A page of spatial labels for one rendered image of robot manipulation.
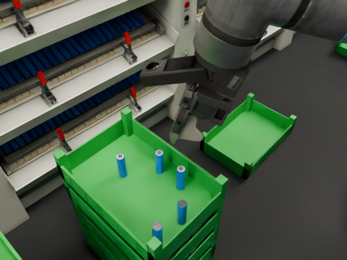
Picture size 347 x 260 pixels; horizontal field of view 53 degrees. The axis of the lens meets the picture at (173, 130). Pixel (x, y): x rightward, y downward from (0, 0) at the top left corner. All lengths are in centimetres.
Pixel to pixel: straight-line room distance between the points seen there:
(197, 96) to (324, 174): 79
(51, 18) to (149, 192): 45
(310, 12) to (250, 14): 7
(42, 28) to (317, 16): 59
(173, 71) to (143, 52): 54
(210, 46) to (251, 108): 94
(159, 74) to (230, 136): 78
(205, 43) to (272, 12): 10
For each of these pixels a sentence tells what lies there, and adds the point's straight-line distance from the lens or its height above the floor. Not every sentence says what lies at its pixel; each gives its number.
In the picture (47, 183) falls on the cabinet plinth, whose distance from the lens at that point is 118.
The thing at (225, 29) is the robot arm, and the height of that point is 71.
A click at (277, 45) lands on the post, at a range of 180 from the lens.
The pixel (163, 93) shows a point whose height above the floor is 15.
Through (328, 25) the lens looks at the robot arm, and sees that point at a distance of 51.
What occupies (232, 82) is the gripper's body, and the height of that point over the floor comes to 61.
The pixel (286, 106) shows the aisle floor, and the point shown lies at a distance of 149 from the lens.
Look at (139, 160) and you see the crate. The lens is 81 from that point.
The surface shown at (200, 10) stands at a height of 37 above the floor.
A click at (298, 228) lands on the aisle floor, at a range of 114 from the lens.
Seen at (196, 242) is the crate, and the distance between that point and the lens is 77.
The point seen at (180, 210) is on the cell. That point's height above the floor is 38.
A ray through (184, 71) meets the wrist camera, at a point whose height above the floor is 62.
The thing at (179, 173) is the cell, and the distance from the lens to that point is 71.
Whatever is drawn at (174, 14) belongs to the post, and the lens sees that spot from 109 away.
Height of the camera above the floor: 95
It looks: 46 degrees down
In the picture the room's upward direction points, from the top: straight up
